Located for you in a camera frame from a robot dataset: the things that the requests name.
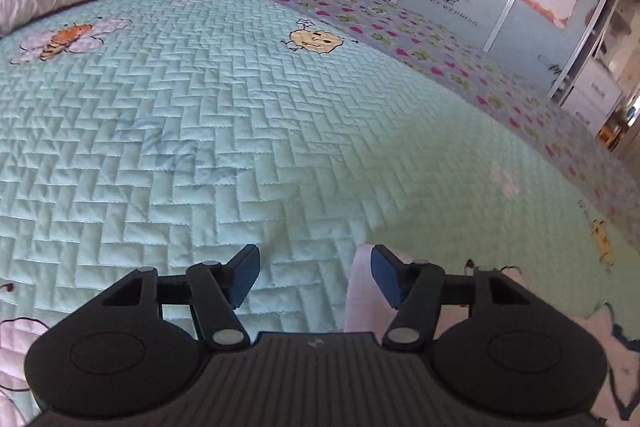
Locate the green bee-print quilt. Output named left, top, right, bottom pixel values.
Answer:
left=0, top=0, right=640, bottom=427

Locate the purple heart-print bed sheet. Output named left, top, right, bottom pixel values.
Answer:
left=210, top=0, right=640, bottom=228

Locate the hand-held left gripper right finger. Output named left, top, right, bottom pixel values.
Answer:
left=370, top=244, right=531, bottom=350

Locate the wooden chair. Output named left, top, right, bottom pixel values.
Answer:
left=597, top=104, right=633, bottom=152

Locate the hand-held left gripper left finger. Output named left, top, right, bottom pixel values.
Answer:
left=100, top=244, right=262, bottom=350

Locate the white drawer cabinet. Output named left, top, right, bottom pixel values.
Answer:
left=560, top=52, right=626, bottom=135

